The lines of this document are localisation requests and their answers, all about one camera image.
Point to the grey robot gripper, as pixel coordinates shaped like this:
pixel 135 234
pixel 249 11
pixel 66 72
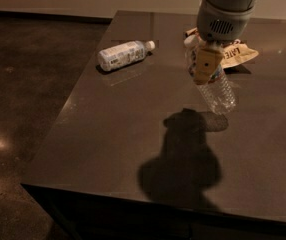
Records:
pixel 220 25

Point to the clear plastic water bottle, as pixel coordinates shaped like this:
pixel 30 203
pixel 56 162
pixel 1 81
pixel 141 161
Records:
pixel 217 92

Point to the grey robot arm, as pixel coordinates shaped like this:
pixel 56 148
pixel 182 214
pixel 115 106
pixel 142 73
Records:
pixel 232 5

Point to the white labelled lying bottle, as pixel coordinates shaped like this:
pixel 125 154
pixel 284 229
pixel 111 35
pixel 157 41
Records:
pixel 124 54

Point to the brown chip bag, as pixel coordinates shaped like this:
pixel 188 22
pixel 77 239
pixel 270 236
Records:
pixel 235 53

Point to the dark countertop cabinet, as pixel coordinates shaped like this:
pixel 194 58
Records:
pixel 137 155

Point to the dark wall baseboard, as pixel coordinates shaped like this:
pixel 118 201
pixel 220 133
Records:
pixel 54 17

